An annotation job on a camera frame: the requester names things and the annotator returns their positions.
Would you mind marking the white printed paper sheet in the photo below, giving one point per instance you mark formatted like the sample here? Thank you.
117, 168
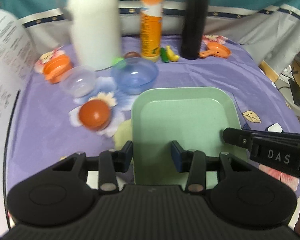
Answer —
17, 55

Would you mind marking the white power bank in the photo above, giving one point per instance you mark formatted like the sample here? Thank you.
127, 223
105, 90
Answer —
275, 128

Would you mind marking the yellow orange bottle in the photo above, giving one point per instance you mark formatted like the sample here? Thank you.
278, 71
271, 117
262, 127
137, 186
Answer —
151, 14

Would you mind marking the green toy vegetable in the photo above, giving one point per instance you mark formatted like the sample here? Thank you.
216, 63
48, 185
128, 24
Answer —
163, 55

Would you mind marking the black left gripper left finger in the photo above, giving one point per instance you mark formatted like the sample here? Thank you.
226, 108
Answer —
111, 162

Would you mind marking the bright green toy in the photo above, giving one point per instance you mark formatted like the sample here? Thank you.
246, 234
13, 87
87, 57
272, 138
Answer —
119, 62

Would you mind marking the blue translucent bowl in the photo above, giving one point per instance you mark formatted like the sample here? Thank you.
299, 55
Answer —
136, 77

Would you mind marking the orange toy pot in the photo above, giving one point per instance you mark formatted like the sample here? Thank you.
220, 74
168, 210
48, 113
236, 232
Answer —
55, 68

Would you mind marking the orange toy frying pan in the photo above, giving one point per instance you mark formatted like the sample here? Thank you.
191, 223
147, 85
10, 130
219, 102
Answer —
215, 49

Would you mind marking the pale yellow flower dish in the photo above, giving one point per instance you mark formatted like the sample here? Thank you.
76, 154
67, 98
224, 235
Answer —
123, 134

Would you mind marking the yellow toy banana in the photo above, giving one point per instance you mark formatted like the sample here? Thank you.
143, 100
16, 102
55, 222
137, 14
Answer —
171, 55

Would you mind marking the green square plate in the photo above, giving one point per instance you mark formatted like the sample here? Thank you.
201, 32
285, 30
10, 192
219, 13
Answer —
195, 117

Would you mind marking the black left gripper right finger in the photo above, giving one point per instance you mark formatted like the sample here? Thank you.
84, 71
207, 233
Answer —
193, 163

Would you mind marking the brown toy mushroom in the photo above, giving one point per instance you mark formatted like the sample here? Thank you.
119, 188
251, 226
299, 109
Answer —
131, 54

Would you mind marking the small orange bowl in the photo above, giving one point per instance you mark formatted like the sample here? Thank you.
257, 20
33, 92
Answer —
95, 115

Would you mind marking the clear plastic bowl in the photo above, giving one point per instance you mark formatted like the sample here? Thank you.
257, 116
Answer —
78, 81

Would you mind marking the black tall flask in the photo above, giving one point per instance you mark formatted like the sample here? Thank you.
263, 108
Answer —
196, 12

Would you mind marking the white thermos jug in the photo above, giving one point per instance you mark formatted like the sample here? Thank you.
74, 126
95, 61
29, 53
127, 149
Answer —
95, 30

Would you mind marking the purple floral tablecloth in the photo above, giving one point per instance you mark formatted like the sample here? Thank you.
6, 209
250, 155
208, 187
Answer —
47, 128

